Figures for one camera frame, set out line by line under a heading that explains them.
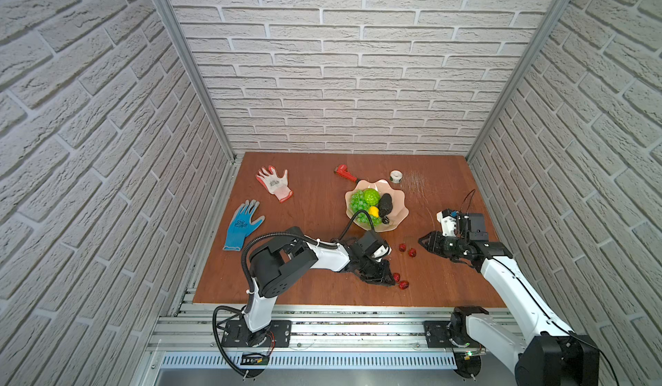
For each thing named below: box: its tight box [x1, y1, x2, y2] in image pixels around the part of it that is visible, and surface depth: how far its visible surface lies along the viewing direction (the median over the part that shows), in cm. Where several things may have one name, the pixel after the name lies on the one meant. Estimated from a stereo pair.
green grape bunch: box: [349, 189, 382, 227], surface depth 96 cm
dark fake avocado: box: [377, 193, 394, 225], surface depth 99 cm
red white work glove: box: [255, 165, 294, 203], surface depth 112 cm
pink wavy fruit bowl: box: [344, 178, 410, 232], surface depth 102 cm
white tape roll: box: [389, 169, 404, 184], surface depth 112 cm
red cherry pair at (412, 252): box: [399, 242, 418, 258], surface depth 91 cm
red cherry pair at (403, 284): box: [393, 272, 410, 290], surface depth 85 cm
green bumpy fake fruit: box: [362, 187, 381, 206], surface depth 99 cm
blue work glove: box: [222, 199, 266, 251], surface depth 99 cm
